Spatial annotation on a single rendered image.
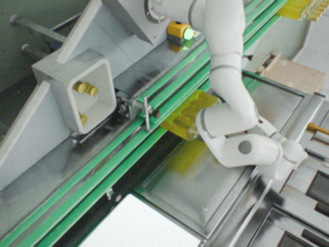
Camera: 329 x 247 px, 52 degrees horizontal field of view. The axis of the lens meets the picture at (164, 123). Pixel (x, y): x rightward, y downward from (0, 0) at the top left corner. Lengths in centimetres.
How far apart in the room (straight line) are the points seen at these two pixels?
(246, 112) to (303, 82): 479
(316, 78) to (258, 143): 485
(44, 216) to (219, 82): 65
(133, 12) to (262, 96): 86
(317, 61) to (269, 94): 579
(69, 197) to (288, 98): 113
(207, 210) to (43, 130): 62
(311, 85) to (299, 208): 434
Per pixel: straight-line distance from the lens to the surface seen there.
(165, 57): 140
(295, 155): 117
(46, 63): 114
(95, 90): 116
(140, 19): 115
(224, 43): 89
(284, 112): 167
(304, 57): 758
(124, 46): 130
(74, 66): 109
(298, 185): 143
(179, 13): 109
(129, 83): 128
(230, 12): 91
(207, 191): 129
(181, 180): 131
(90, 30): 115
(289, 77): 564
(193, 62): 140
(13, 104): 182
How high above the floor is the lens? 154
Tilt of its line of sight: 26 degrees down
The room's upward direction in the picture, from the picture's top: 117 degrees clockwise
